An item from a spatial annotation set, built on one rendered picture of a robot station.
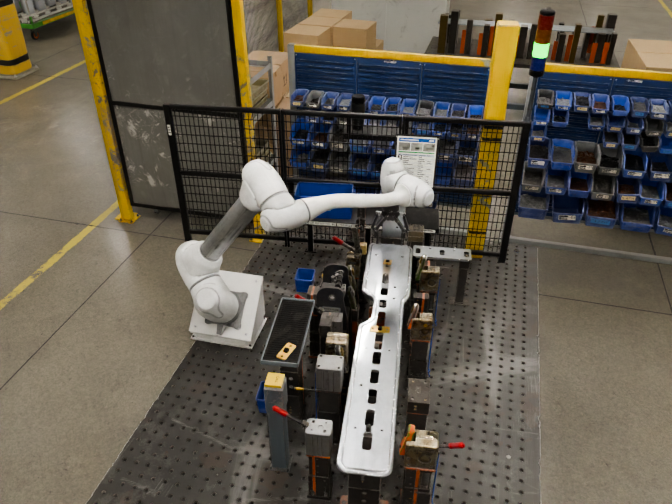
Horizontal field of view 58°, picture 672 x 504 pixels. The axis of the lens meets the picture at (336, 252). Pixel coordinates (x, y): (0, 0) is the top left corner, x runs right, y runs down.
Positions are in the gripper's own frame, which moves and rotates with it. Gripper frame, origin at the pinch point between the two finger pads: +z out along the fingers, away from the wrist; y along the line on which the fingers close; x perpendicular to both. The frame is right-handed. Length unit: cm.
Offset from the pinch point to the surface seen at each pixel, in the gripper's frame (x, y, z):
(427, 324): -43.0, 19.3, 13.3
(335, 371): -83, -14, 5
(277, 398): -99, -32, 5
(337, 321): -53, -18, 7
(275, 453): -99, -35, 35
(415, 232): 23.8, 12.0, 9.8
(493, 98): 58, 46, -49
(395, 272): -4.6, 3.7, 15.2
